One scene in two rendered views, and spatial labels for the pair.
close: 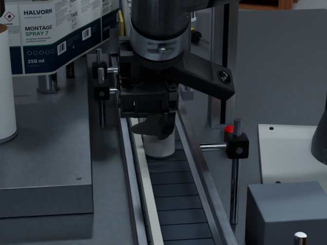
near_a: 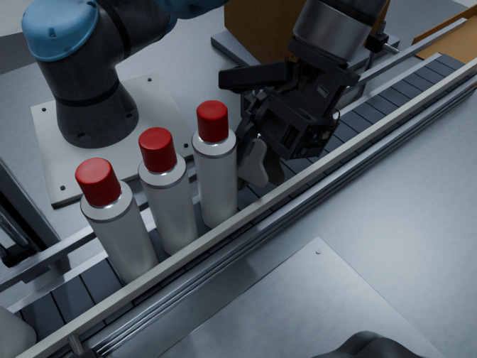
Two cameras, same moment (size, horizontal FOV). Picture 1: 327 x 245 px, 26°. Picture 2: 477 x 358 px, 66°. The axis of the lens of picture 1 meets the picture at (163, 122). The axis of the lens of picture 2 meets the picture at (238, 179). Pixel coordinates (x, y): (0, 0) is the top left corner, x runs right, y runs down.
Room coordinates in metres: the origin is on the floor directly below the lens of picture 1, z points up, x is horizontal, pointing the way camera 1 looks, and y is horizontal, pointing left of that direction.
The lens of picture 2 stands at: (1.17, 0.27, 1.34)
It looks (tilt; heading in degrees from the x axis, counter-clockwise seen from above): 51 degrees down; 239
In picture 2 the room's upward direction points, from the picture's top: straight up
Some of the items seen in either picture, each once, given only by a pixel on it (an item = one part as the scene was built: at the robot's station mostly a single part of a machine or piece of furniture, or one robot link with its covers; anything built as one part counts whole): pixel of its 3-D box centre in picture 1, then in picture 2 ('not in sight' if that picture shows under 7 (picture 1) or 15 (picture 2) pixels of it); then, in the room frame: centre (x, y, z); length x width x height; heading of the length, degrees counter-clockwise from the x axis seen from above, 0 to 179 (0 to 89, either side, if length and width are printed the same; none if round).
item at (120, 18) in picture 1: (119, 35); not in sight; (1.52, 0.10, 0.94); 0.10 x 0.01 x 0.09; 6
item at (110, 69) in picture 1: (107, 77); not in sight; (1.38, 0.11, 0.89); 0.06 x 0.03 x 0.12; 96
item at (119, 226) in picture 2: not in sight; (121, 229); (1.17, 0.02, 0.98); 0.05 x 0.05 x 0.20
